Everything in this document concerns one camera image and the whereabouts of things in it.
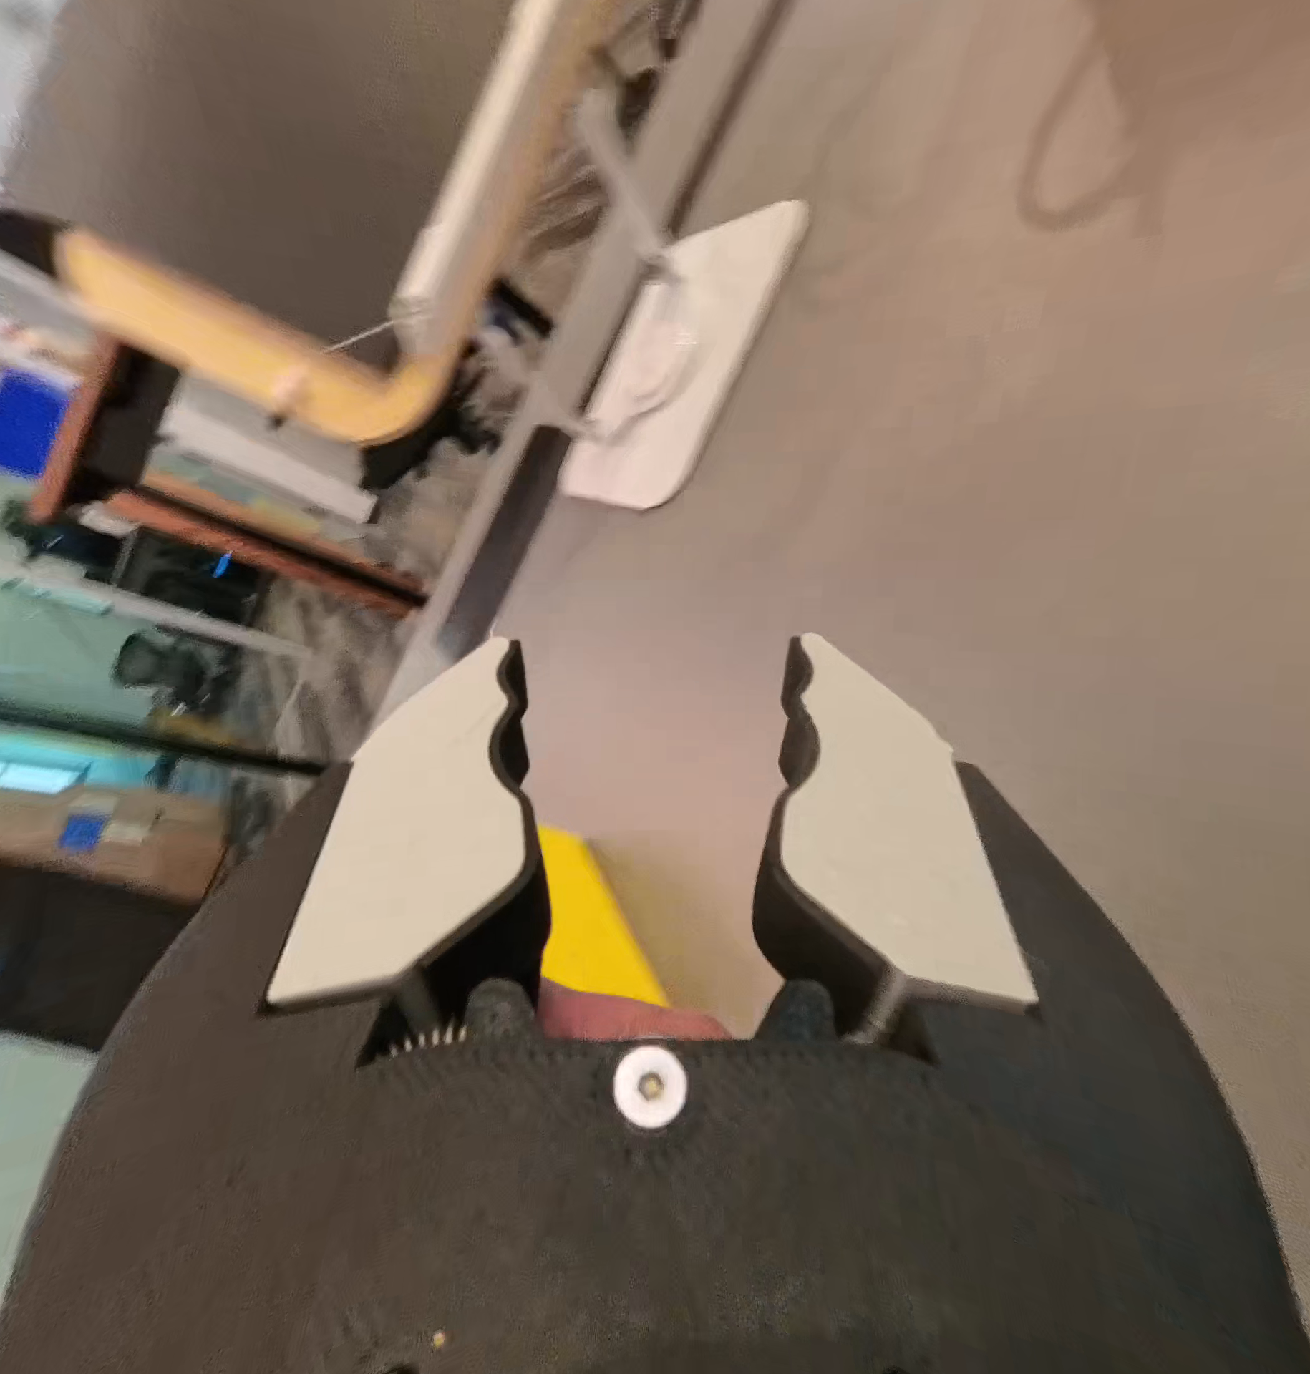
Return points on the blue box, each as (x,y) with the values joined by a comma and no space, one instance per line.
(10,419)

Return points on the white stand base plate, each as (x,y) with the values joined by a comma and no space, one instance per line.
(730,291)

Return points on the grey panel with wooden rim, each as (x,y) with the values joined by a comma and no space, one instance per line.
(247,130)

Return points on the yellow plastic bin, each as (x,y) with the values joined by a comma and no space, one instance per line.
(595,924)

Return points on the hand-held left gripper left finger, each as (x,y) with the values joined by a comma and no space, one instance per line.
(408,859)

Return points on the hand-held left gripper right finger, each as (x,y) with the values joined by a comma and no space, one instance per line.
(891,859)

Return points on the black office chair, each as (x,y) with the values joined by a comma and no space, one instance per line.
(171,666)

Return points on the cardboard box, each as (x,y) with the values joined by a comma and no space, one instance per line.
(96,843)

